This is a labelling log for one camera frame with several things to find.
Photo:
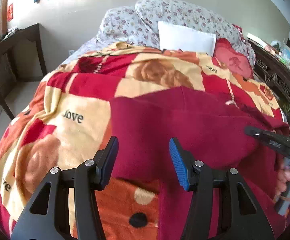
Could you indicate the red heart-shaped cushion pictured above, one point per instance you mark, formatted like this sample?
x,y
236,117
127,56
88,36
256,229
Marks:
x,y
236,62

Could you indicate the red paper wall decoration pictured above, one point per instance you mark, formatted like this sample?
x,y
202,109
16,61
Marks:
x,y
10,13

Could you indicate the dark carved wooden headboard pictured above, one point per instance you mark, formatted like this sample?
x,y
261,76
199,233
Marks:
x,y
274,73

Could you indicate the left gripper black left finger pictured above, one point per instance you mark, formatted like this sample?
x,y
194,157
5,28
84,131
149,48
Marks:
x,y
46,215

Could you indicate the white square pillow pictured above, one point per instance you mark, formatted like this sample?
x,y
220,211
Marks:
x,y
176,37

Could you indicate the dark red fleece garment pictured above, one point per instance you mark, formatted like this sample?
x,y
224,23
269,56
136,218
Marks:
x,y
208,126

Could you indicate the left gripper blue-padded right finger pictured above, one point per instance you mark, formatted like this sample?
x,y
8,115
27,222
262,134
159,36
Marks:
x,y
240,215

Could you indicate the clutter on headboard shelf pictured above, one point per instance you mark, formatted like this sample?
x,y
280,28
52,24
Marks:
x,y
281,52

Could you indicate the red orange love blanket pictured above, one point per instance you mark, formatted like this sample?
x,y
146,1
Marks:
x,y
69,119

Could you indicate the dark wooden side table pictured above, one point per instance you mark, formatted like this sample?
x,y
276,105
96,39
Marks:
x,y
32,34

